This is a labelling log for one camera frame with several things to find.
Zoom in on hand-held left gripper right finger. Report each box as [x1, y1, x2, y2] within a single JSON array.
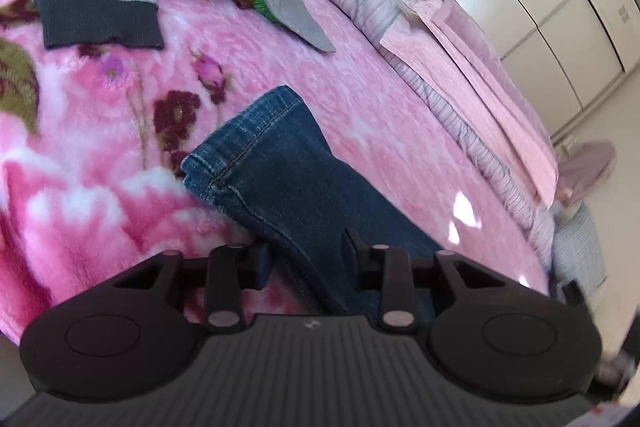
[[342, 227, 507, 334]]

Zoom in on blue jeans pants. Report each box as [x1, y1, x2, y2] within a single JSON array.
[[180, 85, 446, 325]]

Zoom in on lilac cloth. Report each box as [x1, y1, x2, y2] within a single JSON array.
[[556, 141, 617, 204]]

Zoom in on light pink towel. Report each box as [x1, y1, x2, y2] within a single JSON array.
[[379, 0, 559, 209]]

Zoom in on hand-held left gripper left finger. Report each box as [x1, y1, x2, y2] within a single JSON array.
[[112, 243, 273, 334]]

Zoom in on grey cushion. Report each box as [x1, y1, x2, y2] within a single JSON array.
[[551, 202, 609, 290]]

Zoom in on pink floral blanket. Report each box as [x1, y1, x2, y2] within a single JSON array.
[[0, 0, 551, 343]]

